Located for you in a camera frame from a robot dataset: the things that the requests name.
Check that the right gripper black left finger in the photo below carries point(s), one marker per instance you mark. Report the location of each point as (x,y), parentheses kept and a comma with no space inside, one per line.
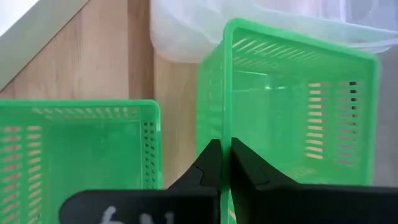
(174,205)

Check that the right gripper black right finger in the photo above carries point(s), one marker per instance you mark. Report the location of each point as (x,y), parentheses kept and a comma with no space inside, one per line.
(295,205)

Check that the green slotted plastic basket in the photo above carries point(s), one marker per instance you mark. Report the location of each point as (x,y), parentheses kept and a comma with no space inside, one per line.
(93,155)
(280,124)

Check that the clear plastic basket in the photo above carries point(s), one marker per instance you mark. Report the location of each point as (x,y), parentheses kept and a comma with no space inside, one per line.
(192,37)

